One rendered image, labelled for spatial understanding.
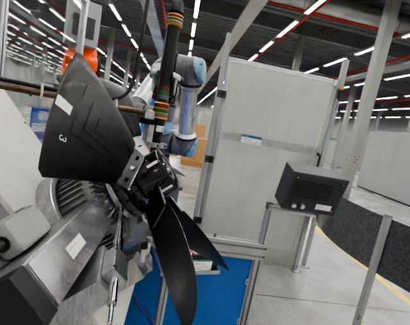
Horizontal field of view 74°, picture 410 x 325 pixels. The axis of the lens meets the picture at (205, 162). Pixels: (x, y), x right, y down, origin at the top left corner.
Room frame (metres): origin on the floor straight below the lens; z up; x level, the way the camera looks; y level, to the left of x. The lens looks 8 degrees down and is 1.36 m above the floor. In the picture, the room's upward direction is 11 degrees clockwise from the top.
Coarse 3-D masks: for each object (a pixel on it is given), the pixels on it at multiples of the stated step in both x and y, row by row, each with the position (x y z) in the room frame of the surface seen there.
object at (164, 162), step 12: (144, 156) 0.69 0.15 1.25; (156, 156) 0.66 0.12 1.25; (144, 168) 0.65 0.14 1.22; (156, 168) 0.65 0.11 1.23; (144, 180) 0.64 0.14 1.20; (156, 180) 0.64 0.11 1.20; (168, 180) 0.65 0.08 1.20; (120, 192) 0.62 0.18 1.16; (132, 192) 0.65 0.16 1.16; (144, 192) 0.64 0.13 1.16; (168, 192) 0.67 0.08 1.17; (132, 204) 0.63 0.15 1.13; (144, 204) 0.70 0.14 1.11
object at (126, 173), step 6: (138, 150) 0.63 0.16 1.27; (132, 156) 0.62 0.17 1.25; (132, 162) 0.62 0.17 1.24; (138, 162) 0.64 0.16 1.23; (126, 168) 0.60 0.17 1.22; (138, 168) 0.65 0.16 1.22; (126, 174) 0.61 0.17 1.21; (132, 174) 0.63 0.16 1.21; (120, 180) 0.59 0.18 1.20; (132, 180) 0.63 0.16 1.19; (126, 186) 0.62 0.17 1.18
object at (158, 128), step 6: (174, 0) 0.78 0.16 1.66; (180, 0) 0.78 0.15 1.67; (174, 6) 0.78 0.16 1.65; (180, 6) 0.78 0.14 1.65; (180, 12) 0.81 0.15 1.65; (156, 120) 0.78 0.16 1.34; (162, 120) 0.78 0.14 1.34; (156, 126) 0.78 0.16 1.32; (162, 126) 0.79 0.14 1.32; (156, 132) 0.78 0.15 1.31; (162, 132) 0.79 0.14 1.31; (156, 138) 0.78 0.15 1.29; (150, 150) 0.79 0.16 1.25
